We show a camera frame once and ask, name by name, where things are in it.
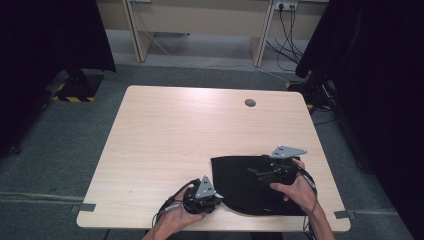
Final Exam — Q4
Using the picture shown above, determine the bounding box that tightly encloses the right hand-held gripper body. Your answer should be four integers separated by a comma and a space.
260, 144, 308, 186

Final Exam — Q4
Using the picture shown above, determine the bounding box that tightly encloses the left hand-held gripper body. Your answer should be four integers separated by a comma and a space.
182, 175, 225, 215

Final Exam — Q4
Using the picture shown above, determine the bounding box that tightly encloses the black garment with white trim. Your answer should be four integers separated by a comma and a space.
210, 155, 311, 217

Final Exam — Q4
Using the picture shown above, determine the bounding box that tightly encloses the person's left hand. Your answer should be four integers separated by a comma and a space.
153, 199, 207, 236

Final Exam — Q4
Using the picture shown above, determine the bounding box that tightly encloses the person's right hand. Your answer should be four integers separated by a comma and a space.
269, 157, 318, 214

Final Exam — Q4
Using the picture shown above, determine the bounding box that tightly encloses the grey floor tape piece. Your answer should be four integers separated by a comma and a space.
333, 209, 357, 220
69, 202, 97, 215

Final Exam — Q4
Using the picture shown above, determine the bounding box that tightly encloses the black stand base striped tape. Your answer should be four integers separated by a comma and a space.
50, 68, 105, 103
285, 70, 336, 112

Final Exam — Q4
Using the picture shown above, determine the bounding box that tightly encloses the black curtain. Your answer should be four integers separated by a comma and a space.
294, 0, 424, 240
0, 0, 117, 158

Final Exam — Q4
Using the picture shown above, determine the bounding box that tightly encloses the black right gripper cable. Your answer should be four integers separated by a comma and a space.
295, 165, 318, 240

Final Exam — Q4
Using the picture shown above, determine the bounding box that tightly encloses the white floor cable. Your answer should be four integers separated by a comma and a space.
145, 31, 298, 84

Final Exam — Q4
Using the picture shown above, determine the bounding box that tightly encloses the bundle of black cables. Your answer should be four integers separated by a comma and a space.
265, 4, 305, 73

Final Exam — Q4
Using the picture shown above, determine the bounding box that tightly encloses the white wall power outlet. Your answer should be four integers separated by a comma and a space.
273, 0, 300, 11

